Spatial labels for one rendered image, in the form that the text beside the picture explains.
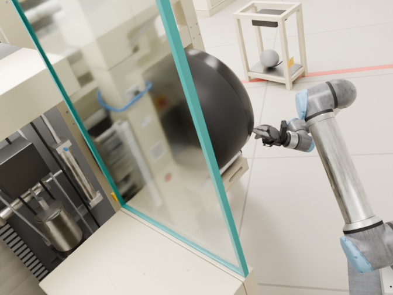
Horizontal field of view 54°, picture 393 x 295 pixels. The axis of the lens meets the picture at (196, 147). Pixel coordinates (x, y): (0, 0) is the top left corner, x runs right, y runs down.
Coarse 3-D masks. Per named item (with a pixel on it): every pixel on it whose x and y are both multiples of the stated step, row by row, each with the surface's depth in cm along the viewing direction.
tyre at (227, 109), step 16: (192, 48) 179; (192, 64) 168; (208, 64) 168; (224, 64) 172; (208, 80) 164; (224, 80) 167; (240, 80) 176; (208, 96) 161; (224, 96) 165; (240, 96) 170; (208, 112) 161; (224, 112) 164; (240, 112) 170; (208, 128) 163; (224, 128) 165; (240, 128) 173; (224, 144) 168; (240, 144) 180; (224, 160) 177
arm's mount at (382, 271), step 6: (384, 270) 156; (390, 270) 155; (384, 276) 154; (390, 276) 153; (384, 282) 152; (390, 282) 152; (384, 288) 151; (390, 288) 150; (384, 294) 151; (390, 294) 150
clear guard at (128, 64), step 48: (48, 0) 83; (96, 0) 71; (144, 0) 62; (48, 48) 98; (96, 48) 81; (144, 48) 70; (96, 96) 96; (144, 96) 81; (192, 96) 70; (96, 144) 117; (144, 144) 95; (192, 144) 80; (144, 192) 115; (192, 192) 94; (192, 240) 114
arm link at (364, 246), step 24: (312, 96) 151; (336, 96) 151; (312, 120) 152; (336, 144) 148; (336, 168) 147; (336, 192) 148; (360, 192) 144; (360, 216) 142; (360, 240) 140; (384, 240) 139; (360, 264) 138; (384, 264) 139
